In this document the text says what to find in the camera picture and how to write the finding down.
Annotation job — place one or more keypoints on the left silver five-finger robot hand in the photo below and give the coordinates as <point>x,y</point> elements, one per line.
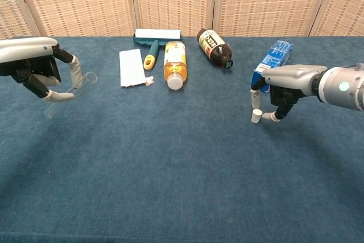
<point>25,49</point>

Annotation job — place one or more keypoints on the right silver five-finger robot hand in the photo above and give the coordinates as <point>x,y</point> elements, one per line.
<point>293,76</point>

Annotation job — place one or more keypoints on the small white cap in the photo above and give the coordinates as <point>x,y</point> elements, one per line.
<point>256,116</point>

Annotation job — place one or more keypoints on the clear glass test tube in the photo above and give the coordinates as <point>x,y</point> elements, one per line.
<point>88,80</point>

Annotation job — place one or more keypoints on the blue toothpaste box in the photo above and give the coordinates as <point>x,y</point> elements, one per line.
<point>277,55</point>

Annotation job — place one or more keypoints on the woven bamboo folding screen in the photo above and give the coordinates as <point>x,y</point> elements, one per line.
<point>85,1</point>

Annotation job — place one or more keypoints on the dark brown labelled bottle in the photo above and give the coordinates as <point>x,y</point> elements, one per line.
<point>211,43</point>

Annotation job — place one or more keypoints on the white and blue paper card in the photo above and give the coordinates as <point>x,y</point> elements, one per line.
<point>131,68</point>

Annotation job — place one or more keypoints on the yellow tea plastic bottle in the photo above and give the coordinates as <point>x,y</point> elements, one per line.
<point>175,61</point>

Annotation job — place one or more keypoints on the teal lint roller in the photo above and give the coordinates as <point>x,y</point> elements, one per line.
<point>157,35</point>

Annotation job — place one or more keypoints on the blue table cloth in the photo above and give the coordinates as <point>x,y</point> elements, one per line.
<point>182,169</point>

